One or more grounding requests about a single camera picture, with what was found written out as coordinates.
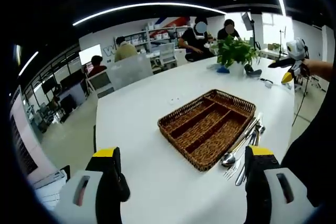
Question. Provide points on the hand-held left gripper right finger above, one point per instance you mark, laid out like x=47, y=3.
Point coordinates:
x=258, y=182

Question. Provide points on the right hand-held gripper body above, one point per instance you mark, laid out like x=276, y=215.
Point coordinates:
x=298, y=49

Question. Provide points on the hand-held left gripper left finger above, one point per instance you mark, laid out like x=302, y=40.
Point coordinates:
x=110, y=182

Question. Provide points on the silver fork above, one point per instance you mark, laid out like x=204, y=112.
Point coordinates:
x=234, y=167
x=240, y=179

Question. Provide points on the silver knife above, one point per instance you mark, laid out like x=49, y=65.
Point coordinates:
x=254, y=138
x=244, y=137

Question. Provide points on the brown wicker utensil storage tray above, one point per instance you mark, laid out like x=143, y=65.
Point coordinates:
x=207, y=127

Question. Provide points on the white storage shelf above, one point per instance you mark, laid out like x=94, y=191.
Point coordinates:
x=139, y=39

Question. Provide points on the person's right hand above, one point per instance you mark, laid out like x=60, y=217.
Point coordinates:
x=308, y=66

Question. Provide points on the small white device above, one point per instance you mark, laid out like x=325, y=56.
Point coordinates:
x=288, y=86

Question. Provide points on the distant green plant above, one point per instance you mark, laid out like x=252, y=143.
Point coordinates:
x=274, y=46

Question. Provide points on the small white charger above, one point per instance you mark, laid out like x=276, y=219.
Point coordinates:
x=268, y=85

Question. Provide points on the thin black light stand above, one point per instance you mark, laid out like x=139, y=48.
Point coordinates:
x=282, y=33

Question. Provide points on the black curved object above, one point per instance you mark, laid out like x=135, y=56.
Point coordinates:
x=253, y=73

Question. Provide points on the green potted plant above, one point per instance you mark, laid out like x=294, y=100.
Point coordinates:
x=236, y=51

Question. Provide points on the black tripod with monitor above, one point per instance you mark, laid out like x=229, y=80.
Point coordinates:
x=246, y=20

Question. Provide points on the person's black clothing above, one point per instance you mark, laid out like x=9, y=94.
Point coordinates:
x=309, y=155

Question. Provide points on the small blue object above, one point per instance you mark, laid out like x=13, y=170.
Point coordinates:
x=223, y=70

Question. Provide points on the black office chair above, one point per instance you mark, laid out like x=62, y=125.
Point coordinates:
x=191, y=57

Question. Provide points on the grey white chair back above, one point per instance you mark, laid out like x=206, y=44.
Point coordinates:
x=101, y=82

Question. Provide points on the black computer monitor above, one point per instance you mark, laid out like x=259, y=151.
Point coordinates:
x=73, y=78

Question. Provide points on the frosted desk partition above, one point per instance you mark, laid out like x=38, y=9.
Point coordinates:
x=131, y=70

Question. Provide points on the white mesh office chair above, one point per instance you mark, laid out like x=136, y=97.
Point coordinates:
x=167, y=51

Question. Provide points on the white monitor screen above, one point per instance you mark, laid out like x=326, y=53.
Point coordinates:
x=90, y=54

